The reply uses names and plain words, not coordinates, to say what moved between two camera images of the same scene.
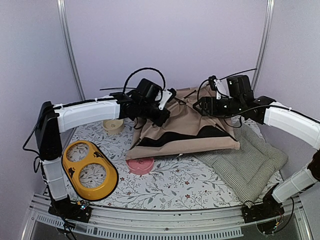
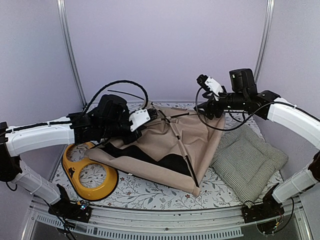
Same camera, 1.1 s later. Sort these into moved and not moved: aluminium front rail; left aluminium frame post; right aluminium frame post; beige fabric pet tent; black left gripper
Moved: black left gripper; beige fabric pet tent
Not moved: left aluminium frame post; right aluminium frame post; aluminium front rail
